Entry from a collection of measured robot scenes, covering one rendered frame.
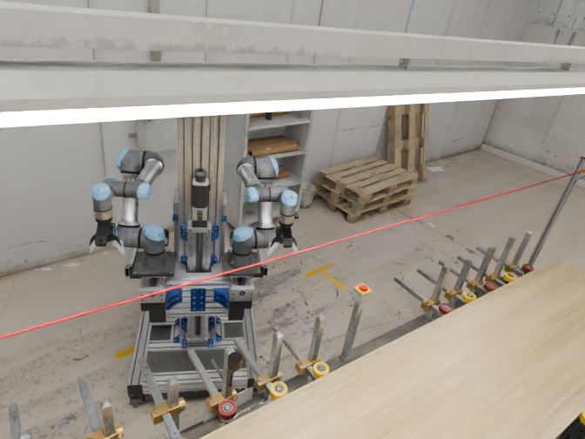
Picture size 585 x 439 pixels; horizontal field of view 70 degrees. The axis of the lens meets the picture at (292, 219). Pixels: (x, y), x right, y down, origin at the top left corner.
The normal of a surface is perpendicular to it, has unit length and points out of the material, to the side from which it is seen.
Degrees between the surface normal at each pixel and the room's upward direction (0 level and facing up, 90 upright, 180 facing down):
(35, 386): 0
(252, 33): 90
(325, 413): 0
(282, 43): 90
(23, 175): 90
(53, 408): 0
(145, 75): 61
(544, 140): 90
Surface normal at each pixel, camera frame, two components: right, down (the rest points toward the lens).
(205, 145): 0.17, 0.51
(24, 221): 0.64, 0.45
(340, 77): 0.55, -0.01
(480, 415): 0.13, -0.86
